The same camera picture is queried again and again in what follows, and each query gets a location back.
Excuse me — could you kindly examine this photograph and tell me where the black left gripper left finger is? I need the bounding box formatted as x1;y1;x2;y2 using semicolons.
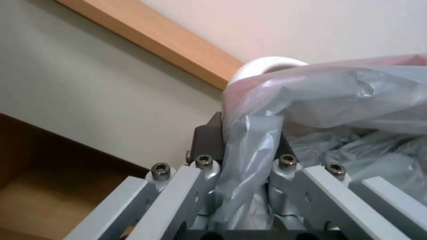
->
71;111;232;240

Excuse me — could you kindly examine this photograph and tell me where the grey translucent garbage bag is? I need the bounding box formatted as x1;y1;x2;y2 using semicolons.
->
213;54;427;232

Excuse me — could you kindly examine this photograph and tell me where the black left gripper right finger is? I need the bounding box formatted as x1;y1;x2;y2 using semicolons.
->
266;130;427;240

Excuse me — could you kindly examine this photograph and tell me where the white round trash can rim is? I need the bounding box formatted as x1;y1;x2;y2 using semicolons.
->
228;55;311;88

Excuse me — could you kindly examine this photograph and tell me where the light wooden board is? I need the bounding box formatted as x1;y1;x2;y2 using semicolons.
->
55;0;244;91

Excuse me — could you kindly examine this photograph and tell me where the brown cardboard box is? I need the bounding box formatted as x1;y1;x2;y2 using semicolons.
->
0;112;151;240

